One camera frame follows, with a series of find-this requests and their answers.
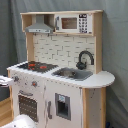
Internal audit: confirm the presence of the white toy microwave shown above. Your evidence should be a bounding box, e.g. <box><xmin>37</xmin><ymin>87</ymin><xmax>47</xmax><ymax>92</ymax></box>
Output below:
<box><xmin>55</xmin><ymin>14</ymin><xmax>93</xmax><ymax>34</ymax></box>

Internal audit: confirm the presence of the grey toy sink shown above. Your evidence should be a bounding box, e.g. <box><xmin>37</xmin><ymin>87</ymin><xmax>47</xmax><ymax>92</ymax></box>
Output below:
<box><xmin>52</xmin><ymin>67</ymin><xmax>92</xmax><ymax>81</ymax></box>

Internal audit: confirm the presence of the white cabinet door dispenser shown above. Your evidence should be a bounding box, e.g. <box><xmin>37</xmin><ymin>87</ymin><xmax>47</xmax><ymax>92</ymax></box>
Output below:
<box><xmin>45</xmin><ymin>81</ymin><xmax>81</xmax><ymax>128</ymax></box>

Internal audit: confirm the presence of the grey backdrop curtain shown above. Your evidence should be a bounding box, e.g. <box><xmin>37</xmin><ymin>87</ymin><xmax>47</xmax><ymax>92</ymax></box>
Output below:
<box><xmin>0</xmin><ymin>0</ymin><xmax>128</xmax><ymax>128</ymax></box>

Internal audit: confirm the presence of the white oven door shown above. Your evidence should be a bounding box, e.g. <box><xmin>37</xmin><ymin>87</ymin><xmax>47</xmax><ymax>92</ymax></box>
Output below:
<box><xmin>13</xmin><ymin>88</ymin><xmax>44</xmax><ymax>128</ymax></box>

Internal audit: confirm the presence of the stove knob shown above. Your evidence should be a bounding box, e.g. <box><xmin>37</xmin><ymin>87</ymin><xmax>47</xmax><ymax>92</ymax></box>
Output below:
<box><xmin>32</xmin><ymin>81</ymin><xmax>38</xmax><ymax>87</ymax></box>
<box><xmin>12</xmin><ymin>76</ymin><xmax>19</xmax><ymax>82</ymax></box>

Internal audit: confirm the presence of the wooden toy kitchen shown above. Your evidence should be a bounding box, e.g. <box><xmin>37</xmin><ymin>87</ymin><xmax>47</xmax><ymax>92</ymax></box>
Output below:
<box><xmin>8</xmin><ymin>10</ymin><xmax>115</xmax><ymax>128</ymax></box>

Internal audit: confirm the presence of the right stove knob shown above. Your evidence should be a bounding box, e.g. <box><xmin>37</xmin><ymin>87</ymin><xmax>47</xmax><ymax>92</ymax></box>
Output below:
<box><xmin>32</xmin><ymin>81</ymin><xmax>38</xmax><ymax>87</ymax></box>

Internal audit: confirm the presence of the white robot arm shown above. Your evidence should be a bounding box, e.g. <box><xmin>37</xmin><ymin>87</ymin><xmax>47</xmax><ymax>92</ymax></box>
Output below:
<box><xmin>0</xmin><ymin>75</ymin><xmax>37</xmax><ymax>128</ymax></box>

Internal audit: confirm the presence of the grey range hood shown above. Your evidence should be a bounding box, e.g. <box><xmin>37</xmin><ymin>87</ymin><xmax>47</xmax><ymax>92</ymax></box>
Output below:
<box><xmin>25</xmin><ymin>15</ymin><xmax>53</xmax><ymax>34</ymax></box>

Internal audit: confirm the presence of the black toy stovetop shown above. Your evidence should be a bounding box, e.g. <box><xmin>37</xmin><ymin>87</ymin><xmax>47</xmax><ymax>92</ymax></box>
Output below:
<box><xmin>20</xmin><ymin>61</ymin><xmax>56</xmax><ymax>73</ymax></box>

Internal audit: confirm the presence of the left stove knob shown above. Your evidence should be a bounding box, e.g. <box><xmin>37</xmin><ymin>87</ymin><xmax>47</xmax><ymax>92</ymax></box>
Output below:
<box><xmin>12</xmin><ymin>76</ymin><xmax>19</xmax><ymax>82</ymax></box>

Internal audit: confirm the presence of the black toy faucet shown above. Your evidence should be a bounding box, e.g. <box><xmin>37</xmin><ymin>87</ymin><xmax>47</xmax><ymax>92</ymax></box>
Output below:
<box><xmin>75</xmin><ymin>50</ymin><xmax>95</xmax><ymax>71</ymax></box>

